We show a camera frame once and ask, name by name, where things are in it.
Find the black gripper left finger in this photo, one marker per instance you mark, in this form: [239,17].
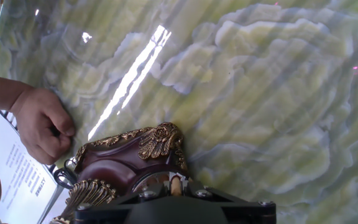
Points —
[104,214]

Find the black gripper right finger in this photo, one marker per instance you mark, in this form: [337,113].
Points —
[250,213]

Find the brass rotary dial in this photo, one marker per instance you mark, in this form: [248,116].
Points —
[149,180]

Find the thin wooden stick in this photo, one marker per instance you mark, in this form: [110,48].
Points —
[176,186]

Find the maroon gold rotary phone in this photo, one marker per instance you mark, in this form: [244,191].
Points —
[120,158]

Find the person right hand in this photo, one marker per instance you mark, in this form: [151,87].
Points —
[40,124]

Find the printed white paper sheet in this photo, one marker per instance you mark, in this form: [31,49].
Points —
[20,186]

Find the green marble pattern mat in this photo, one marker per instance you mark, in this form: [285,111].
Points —
[259,109]

